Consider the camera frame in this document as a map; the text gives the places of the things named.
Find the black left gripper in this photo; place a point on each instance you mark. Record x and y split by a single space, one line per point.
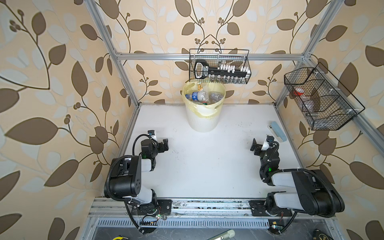
159 146

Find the black wire basket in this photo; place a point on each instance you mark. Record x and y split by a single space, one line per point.
327 104
234 57

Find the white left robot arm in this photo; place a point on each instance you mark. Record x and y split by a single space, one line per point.
124 182

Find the black wire basket right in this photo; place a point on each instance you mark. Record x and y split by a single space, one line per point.
327 104

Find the black wire basket back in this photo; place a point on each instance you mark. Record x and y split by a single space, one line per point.
234 57

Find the yellow bin liner bag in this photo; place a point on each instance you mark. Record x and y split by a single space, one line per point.
208 87

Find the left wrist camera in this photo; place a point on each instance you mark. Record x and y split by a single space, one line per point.
152 134

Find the red capped jar in basket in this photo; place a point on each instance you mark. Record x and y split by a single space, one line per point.
297 92

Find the white ribbed trash bin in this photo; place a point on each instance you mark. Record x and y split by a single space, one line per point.
203 118

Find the clear bottle blue label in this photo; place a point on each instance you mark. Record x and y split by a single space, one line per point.
200 96

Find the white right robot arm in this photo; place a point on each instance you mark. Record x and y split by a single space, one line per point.
312 193

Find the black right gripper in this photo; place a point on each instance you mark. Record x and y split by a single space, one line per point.
258 148

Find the metal base rail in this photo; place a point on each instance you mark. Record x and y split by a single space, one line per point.
187 208

